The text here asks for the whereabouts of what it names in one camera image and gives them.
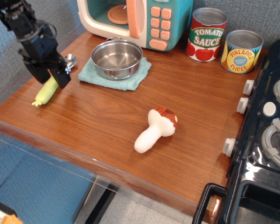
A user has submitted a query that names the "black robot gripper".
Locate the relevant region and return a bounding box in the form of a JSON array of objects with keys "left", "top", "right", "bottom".
[{"left": 17, "top": 23, "right": 71, "bottom": 89}]

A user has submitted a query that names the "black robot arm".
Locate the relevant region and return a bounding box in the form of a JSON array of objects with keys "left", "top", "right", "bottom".
[{"left": 0, "top": 0, "right": 71, "bottom": 89}]

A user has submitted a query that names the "small stainless steel pot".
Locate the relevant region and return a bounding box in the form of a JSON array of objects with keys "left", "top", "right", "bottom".
[{"left": 91, "top": 37, "right": 143, "bottom": 81}]

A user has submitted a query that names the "teal folded cloth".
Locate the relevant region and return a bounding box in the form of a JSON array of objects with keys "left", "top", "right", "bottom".
[{"left": 78, "top": 57, "right": 152, "bottom": 91}]

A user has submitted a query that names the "orange microwave turntable plate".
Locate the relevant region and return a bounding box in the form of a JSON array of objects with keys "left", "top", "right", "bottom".
[{"left": 107, "top": 4, "right": 128, "bottom": 25}]

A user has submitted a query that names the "plush white brown mushroom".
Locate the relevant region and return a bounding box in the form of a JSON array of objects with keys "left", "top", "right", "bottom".
[{"left": 134, "top": 106, "right": 178, "bottom": 154}]

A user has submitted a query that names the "toy microwave teal and cream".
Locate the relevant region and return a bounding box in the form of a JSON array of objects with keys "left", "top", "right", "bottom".
[{"left": 77, "top": 0, "right": 193, "bottom": 52}]

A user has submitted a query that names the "black orange object bottom corner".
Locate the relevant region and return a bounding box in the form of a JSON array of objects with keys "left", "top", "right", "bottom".
[{"left": 0, "top": 203, "right": 23, "bottom": 224}]

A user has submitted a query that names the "tomato sauce can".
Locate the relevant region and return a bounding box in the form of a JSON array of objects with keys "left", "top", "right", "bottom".
[{"left": 186, "top": 7, "right": 228, "bottom": 62}]

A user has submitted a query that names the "pineapple slices can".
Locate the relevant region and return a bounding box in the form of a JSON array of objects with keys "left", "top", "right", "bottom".
[{"left": 221, "top": 30, "right": 264, "bottom": 74}]

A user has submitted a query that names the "black toy stove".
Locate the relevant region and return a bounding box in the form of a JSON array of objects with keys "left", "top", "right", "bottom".
[{"left": 193, "top": 40, "right": 280, "bottom": 224}]

